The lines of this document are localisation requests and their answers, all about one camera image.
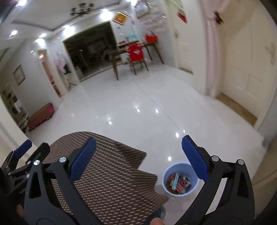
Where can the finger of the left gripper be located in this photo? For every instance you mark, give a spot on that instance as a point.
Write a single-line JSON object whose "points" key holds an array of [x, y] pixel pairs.
{"points": [[39, 154], [13, 157]]}

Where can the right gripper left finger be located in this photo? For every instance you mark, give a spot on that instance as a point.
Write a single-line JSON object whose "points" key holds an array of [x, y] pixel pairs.
{"points": [[41, 205]]}

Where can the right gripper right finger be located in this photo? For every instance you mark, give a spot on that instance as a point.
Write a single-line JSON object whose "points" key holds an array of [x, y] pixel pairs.
{"points": [[227, 194]]}

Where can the teal long wrapper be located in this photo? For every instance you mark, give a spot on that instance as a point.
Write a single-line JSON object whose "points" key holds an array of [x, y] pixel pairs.
{"points": [[174, 182]]}

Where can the red snack bag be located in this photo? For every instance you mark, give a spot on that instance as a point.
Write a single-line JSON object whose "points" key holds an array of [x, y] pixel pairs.
{"points": [[184, 184]]}

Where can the light blue trash bin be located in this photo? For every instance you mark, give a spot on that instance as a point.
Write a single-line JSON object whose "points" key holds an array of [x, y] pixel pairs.
{"points": [[184, 169]]}

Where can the person's right hand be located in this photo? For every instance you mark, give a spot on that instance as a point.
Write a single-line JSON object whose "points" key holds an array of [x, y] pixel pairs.
{"points": [[156, 221]]}

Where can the cluttered shelf unit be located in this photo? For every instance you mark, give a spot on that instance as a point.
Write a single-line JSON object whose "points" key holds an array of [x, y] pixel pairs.
{"points": [[15, 108]]}

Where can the grey slipper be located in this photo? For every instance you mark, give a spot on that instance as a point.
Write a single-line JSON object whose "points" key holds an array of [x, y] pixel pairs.
{"points": [[159, 213]]}

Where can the wooden dining table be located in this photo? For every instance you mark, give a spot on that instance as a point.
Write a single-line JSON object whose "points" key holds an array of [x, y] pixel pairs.
{"points": [[118, 52]]}

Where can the chair with red cover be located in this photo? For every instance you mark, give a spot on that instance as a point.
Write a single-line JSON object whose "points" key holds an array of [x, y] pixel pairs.
{"points": [[135, 56]]}

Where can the black chandelier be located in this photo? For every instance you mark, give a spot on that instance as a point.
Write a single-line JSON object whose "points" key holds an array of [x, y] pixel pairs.
{"points": [[81, 10]]}

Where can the white door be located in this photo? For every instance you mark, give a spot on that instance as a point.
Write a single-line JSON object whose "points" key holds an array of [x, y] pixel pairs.
{"points": [[181, 36]]}

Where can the gold framed picture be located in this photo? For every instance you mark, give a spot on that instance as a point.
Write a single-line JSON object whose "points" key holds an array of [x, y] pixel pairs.
{"points": [[120, 18]]}

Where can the red bag on table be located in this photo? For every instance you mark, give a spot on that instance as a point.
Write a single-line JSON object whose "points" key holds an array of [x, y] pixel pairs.
{"points": [[152, 38]]}

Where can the pink curtain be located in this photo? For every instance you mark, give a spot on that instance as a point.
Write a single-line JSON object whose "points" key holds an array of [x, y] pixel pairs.
{"points": [[213, 11]]}

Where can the framed wall picture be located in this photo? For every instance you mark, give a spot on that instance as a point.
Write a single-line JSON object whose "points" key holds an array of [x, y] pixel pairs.
{"points": [[19, 75]]}

